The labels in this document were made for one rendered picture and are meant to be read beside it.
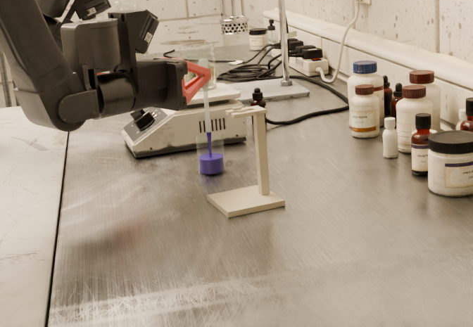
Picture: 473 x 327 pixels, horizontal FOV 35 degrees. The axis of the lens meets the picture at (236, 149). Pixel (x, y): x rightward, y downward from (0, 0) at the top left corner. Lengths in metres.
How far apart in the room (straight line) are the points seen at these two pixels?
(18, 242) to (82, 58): 0.24
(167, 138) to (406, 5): 0.57
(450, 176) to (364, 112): 0.32
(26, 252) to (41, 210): 0.15
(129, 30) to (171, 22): 2.71
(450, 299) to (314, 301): 0.13
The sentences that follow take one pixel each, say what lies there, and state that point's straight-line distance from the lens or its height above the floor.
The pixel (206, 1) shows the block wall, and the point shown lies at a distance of 3.73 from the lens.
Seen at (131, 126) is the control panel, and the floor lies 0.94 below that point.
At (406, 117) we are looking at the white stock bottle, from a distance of 1.18.
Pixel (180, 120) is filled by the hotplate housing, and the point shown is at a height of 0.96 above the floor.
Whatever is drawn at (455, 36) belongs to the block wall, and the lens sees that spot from 1.36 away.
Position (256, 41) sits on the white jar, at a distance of 2.40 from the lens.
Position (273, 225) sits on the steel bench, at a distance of 0.92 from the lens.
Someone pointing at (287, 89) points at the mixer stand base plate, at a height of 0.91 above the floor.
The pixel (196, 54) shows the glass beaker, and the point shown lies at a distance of 1.29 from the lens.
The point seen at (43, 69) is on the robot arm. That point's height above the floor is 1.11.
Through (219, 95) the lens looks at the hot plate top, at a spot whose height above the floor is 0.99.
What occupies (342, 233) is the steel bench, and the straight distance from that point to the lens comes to 0.88.
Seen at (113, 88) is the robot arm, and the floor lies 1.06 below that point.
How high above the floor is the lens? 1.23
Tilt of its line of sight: 15 degrees down
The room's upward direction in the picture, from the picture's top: 5 degrees counter-clockwise
